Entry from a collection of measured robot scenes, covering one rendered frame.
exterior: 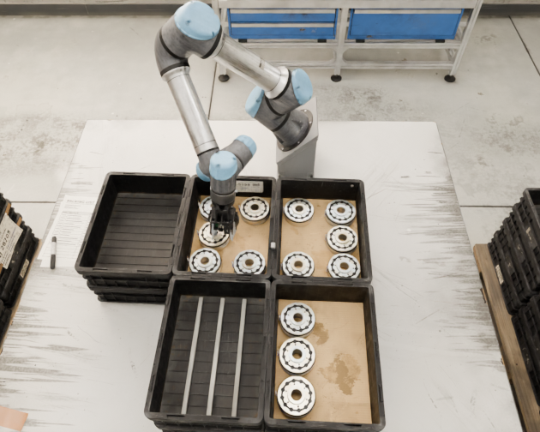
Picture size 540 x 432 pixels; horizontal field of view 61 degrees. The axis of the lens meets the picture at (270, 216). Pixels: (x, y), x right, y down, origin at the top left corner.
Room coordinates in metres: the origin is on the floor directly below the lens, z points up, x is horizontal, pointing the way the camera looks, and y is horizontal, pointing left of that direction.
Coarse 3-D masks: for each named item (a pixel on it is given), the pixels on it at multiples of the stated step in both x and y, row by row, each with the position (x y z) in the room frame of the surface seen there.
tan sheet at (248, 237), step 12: (240, 204) 1.00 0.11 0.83; (240, 216) 0.94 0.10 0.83; (240, 228) 0.89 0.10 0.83; (252, 228) 0.89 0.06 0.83; (264, 228) 0.89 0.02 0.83; (240, 240) 0.84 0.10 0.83; (252, 240) 0.84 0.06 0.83; (264, 240) 0.84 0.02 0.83; (192, 252) 0.80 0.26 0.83; (228, 252) 0.80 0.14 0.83; (240, 252) 0.79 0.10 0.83; (264, 252) 0.79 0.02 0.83; (204, 264) 0.75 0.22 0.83; (228, 264) 0.75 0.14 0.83
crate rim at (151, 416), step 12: (180, 276) 0.65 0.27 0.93; (192, 276) 0.65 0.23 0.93; (168, 288) 0.62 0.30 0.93; (168, 300) 0.58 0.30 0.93; (168, 312) 0.54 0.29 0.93; (264, 312) 0.53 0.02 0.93; (264, 324) 0.50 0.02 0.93; (264, 336) 0.46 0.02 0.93; (156, 348) 0.44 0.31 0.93; (264, 348) 0.44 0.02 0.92; (156, 360) 0.40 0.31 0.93; (264, 360) 0.40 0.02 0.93; (156, 372) 0.37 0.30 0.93; (264, 372) 0.37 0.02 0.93; (264, 384) 0.34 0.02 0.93; (264, 396) 0.31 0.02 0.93; (144, 408) 0.28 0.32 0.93; (156, 420) 0.26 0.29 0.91; (168, 420) 0.26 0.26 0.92; (180, 420) 0.25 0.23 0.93; (192, 420) 0.25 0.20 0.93; (204, 420) 0.25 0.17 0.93; (216, 420) 0.25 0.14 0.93; (228, 420) 0.25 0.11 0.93; (240, 420) 0.25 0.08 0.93; (252, 420) 0.25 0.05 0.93
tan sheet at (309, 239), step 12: (312, 204) 0.99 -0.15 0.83; (324, 204) 0.99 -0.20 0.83; (324, 216) 0.94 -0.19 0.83; (288, 228) 0.89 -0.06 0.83; (300, 228) 0.89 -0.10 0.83; (312, 228) 0.89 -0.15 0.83; (324, 228) 0.88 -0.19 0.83; (288, 240) 0.84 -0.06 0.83; (300, 240) 0.84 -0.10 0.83; (312, 240) 0.84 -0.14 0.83; (324, 240) 0.84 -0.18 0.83; (288, 252) 0.79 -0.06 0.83; (312, 252) 0.79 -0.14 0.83; (324, 252) 0.79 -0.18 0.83; (324, 264) 0.74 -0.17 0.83; (324, 276) 0.70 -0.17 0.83; (360, 276) 0.70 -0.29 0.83
